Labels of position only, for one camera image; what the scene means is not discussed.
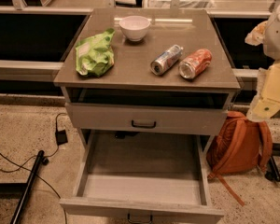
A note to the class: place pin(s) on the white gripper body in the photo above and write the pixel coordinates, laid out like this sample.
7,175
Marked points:
278,39

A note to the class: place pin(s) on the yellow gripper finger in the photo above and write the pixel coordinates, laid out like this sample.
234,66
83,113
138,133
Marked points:
256,36
266,102

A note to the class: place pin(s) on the red coke can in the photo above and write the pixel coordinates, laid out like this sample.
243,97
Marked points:
195,63

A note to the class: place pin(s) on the silver blue can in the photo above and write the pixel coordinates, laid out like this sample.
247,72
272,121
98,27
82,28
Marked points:
166,60

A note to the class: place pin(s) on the grey drawer cabinet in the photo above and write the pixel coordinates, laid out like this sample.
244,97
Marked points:
131,82

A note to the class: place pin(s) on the closed middle drawer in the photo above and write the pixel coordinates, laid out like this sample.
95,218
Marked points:
155,119

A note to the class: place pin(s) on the open bottom drawer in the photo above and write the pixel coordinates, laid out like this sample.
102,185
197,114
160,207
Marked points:
145,179

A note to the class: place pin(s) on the orange backpack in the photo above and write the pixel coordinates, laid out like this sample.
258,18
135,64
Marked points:
240,146

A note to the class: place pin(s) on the white bowl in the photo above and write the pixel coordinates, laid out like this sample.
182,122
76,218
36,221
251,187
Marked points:
134,28

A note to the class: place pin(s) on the green chip bag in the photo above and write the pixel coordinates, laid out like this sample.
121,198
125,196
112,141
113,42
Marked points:
94,55

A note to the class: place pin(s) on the black power adapter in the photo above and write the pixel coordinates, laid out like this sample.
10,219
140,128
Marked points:
61,137

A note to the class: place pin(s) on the black floor pole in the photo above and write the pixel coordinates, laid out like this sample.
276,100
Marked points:
28,187

